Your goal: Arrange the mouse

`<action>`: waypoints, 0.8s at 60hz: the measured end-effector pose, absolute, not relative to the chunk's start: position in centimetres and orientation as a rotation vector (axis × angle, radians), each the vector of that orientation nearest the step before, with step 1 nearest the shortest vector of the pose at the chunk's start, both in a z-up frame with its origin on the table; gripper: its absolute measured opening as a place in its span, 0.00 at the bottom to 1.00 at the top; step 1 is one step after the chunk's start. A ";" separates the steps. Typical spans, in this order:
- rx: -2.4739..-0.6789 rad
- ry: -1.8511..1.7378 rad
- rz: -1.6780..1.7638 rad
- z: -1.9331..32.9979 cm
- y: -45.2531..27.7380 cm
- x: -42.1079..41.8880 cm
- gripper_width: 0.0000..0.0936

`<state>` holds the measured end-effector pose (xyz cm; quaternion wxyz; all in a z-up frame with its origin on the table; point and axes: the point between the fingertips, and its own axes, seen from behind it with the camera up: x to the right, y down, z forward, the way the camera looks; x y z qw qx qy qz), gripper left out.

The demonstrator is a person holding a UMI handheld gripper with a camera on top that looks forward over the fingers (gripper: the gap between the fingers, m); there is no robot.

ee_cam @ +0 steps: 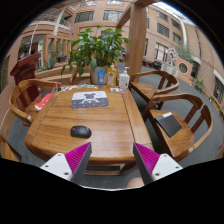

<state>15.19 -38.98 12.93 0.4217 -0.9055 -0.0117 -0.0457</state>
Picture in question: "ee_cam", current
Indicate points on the wooden chair far right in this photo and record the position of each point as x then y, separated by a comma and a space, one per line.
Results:
168, 83

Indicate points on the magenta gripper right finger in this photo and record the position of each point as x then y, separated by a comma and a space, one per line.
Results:
153, 166

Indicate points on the blue tube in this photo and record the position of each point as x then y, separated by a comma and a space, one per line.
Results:
101, 74

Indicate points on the wooden pillar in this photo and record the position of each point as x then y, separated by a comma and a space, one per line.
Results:
137, 35

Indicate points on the clear pump sanitizer bottle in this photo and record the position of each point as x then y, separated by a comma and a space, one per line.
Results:
124, 79

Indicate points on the yellow bottle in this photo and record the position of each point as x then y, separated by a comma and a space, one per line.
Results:
111, 75

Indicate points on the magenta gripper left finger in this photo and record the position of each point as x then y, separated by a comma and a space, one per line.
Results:
70, 166

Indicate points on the wooden chair near right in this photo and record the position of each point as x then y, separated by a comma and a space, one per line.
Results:
182, 143

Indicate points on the black computer mouse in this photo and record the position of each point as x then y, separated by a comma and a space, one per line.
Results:
80, 131

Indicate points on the wooden chair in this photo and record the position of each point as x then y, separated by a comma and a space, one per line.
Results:
24, 97
168, 83
182, 143
80, 79

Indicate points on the red white package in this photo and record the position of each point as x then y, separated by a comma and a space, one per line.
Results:
39, 106

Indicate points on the black notebook on chair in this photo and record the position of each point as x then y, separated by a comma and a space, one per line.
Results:
168, 123

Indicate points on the dark red wooden podium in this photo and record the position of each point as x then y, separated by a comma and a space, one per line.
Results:
25, 69

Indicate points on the wooden chair left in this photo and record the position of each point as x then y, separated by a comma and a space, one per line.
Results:
24, 97

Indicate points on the potted green plant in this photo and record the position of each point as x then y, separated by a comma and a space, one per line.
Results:
97, 51

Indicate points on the wooden chair far behind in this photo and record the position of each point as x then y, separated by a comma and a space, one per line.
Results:
80, 79

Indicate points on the grey patterned mouse pad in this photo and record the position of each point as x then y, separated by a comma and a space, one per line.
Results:
89, 99

